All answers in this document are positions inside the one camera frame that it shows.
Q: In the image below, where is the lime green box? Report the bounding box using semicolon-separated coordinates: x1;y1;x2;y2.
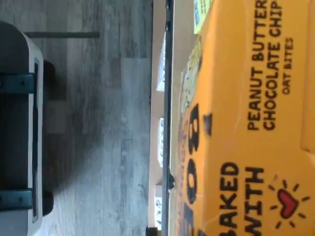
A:
193;0;215;35

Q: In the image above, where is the black metal shelf frame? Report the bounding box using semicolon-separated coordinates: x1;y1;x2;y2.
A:
145;0;176;236

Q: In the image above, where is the yellow patterned box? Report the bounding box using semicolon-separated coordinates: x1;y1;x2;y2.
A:
180;36;204;117

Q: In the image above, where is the gray robot base cart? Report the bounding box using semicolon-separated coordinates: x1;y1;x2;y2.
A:
0;20;55;236

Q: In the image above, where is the orange oat bites box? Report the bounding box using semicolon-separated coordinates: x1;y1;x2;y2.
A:
176;0;315;236

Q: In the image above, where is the white floral print box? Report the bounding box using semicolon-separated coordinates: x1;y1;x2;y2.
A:
158;117;165;168
154;185;163;227
156;36;166;92

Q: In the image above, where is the teal metal bracket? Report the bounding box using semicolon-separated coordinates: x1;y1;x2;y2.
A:
0;73;35;96
0;190;34;211

